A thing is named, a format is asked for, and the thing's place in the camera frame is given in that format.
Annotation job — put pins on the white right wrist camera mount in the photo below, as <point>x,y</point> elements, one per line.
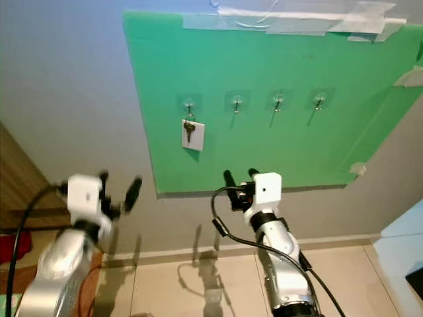
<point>268,188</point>

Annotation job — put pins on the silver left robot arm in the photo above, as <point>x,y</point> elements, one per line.
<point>56,271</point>

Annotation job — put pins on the white cabinet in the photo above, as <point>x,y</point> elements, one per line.
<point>396,238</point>

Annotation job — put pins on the wooden door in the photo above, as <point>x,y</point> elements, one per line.
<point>26,191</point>

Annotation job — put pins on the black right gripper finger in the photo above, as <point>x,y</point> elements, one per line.
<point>230,181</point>
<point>254,174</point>

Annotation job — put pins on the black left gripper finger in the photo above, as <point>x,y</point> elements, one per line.
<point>134,193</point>
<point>104,176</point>

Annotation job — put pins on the clear adhesive wall hook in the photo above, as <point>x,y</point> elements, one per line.
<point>320,99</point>
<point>278,100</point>
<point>236,101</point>
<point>189,104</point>

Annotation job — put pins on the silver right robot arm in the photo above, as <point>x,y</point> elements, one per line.
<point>284,264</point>

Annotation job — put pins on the red cloth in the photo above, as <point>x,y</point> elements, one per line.
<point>13,246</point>

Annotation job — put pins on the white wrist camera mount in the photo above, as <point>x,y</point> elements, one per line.
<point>268,188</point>
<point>84,197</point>

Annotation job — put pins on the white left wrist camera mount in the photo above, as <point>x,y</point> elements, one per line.
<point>84,197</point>

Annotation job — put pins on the black flat object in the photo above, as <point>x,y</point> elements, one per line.
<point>416,284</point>

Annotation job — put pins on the green wall board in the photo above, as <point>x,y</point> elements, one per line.
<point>271,145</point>

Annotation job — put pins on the small clear tape piece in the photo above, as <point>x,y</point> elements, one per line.
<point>358,170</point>

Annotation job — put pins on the clear tape strip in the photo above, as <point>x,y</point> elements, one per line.
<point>291,25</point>

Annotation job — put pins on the key with white tag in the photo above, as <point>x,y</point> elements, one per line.
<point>197,140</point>

